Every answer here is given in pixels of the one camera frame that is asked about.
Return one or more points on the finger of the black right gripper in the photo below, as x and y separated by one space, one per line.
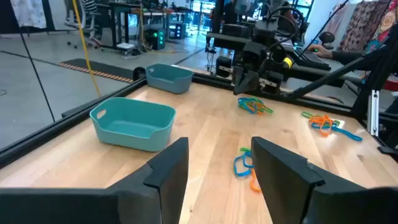
275 82
245 82

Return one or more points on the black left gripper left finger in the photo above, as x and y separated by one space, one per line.
161 193

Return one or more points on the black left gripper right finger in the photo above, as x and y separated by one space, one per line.
286 186

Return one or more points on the blue rubber band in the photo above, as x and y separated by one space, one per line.
348 133
236 169
245 163
241 104

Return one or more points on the orange rubber band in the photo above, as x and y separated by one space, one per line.
259 109
320 119
325 132
253 183

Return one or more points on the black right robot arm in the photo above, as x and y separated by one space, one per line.
311 76

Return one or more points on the person's forearm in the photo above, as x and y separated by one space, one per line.
351 57

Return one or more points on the green rubber band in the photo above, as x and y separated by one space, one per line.
267 109
306 114
245 150

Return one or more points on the yellow tape tag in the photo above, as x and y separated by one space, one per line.
287 62

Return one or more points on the black keyboard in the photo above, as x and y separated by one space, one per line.
311 59

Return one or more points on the person's hand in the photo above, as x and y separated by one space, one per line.
320 51

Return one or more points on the light teal plastic basket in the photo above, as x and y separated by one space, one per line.
124 140

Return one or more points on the black round device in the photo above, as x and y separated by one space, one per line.
326 38

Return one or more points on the dark teal plastic basket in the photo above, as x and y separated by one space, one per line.
168 84

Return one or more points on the pink cloth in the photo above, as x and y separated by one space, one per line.
334 18

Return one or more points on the black computer tower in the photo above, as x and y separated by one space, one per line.
178 30

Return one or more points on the black computer green lights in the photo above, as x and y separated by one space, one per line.
157 39

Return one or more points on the brown floral cloth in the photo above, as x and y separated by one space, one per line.
360 28

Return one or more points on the red object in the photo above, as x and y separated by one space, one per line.
390 85

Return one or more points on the colourful patterned cloth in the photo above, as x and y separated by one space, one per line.
385 28

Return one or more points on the white floor box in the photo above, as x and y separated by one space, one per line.
126 46

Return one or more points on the black orange-striped floor mat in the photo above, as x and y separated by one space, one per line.
102 70

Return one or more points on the black desk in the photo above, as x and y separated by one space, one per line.
113 28

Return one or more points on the grey office chair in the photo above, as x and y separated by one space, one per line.
88 31

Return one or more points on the person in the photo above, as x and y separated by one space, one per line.
89 5

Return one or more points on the black partition panel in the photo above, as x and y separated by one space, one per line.
51 15

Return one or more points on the white patterned cloth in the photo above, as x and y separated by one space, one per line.
29 12

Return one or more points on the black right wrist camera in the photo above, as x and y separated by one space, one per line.
264 31

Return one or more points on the silver aluminium bracket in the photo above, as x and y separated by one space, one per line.
373 112

